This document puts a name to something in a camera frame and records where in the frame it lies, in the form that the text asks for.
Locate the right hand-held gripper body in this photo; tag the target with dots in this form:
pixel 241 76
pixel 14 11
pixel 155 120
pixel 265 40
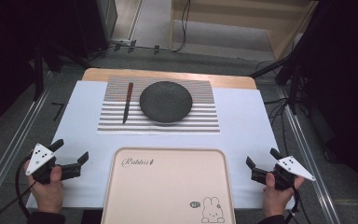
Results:
pixel 289 171

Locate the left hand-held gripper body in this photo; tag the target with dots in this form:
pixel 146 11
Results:
pixel 43 165

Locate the person's right hand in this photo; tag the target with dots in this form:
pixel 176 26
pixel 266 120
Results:
pixel 275 197

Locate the person's left hand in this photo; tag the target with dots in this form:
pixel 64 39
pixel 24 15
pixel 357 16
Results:
pixel 48 194

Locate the white table sheet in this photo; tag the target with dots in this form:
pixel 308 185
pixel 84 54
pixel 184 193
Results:
pixel 245 124

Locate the striped placemat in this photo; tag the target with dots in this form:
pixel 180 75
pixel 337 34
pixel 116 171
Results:
pixel 158 127

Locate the black metal stand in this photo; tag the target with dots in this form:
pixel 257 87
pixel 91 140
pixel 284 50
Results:
pixel 292 71
pixel 38 62

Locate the wooden table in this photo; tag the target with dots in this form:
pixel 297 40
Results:
pixel 230 81

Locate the pink tray with rabbit print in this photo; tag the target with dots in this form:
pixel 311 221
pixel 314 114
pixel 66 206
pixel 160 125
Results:
pixel 167 189

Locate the dark grey round plate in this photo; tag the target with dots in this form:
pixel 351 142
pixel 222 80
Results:
pixel 166 101

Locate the dark cabinet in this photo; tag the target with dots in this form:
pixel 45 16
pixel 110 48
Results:
pixel 74 25

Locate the white power strip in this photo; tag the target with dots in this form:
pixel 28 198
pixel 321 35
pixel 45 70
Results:
pixel 121 41

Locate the light wooden platform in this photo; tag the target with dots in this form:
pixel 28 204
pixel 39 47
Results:
pixel 230 28

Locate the metal floor rail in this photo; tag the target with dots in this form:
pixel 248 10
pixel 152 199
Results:
pixel 310 161
pixel 12 146

